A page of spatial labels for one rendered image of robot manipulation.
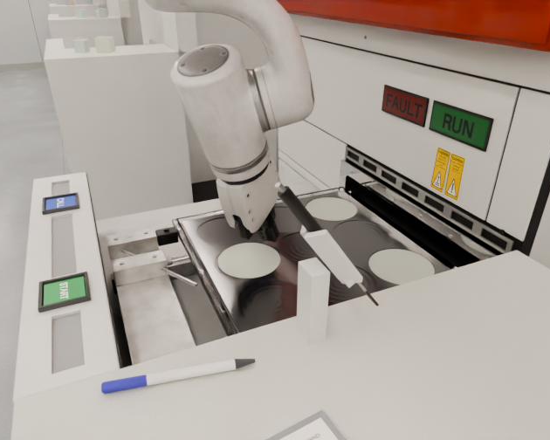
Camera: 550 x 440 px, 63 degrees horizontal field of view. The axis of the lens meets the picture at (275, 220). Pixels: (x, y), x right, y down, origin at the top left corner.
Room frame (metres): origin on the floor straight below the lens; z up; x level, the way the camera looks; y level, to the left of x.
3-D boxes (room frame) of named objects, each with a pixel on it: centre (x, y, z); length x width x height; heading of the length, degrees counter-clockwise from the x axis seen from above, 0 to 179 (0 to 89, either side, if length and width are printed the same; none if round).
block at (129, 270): (0.58, 0.21, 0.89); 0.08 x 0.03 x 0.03; 114
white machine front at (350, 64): (0.90, -0.18, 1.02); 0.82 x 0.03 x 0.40; 24
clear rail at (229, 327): (0.56, 0.11, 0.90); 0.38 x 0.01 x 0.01; 24
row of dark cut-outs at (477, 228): (0.73, -0.25, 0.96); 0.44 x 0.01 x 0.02; 24
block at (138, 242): (0.65, 0.24, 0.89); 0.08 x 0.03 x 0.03; 114
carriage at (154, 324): (0.51, 0.18, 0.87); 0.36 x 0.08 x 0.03; 24
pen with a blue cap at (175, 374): (0.30, 0.09, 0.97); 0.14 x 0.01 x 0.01; 104
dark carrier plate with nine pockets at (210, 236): (0.63, -0.05, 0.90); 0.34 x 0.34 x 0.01; 24
